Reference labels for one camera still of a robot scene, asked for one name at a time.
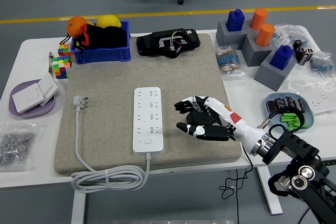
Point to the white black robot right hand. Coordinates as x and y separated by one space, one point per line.
244 129

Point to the white power strip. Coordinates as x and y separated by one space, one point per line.
147 119

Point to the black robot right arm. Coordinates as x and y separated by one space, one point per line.
294 142

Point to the black capacitor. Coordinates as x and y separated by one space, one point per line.
271 106
280 103
290 101
301 104

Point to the green battery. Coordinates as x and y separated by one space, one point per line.
292 124
287 116
286 119

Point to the white table leg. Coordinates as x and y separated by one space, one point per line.
263 182
78 208

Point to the grey block holder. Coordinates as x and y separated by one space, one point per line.
223 36
248 26
252 56
267 77

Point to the light blue plate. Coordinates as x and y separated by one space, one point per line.
309 119

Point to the blue square peg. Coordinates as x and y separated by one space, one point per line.
235 20
281 57

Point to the white socket in clear bag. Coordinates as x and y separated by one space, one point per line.
323 102

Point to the black desk control panel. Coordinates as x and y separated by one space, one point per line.
330 161

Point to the orange cylinder peg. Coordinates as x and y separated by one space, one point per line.
258 19
265 35

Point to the bag of black batteries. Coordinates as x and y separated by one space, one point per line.
303 52

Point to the clear bag of blue resistors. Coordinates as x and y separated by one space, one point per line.
323 65

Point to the clear bag of small parts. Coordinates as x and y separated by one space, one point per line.
288 32

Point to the grey-brown mat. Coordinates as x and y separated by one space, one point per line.
105 90

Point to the blue plastic bin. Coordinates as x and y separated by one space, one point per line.
105 52

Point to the black pouch with red trim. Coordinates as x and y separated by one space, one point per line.
110 37

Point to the yellow lemon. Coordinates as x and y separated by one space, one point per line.
109 21

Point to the small yellow fruit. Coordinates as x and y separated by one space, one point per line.
90 23

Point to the large colourful puzzle cube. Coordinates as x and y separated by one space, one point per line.
61 66

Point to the small colourful puzzle cube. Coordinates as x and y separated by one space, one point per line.
64 49

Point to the orange fruit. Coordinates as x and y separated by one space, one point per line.
74 26

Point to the grey pen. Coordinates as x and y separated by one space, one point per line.
50 62

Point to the purple tray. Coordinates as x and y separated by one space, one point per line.
34 112

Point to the clear bag of metal nuts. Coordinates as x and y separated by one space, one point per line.
15 145

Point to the white wall switch panel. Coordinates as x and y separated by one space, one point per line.
27 98
48 87

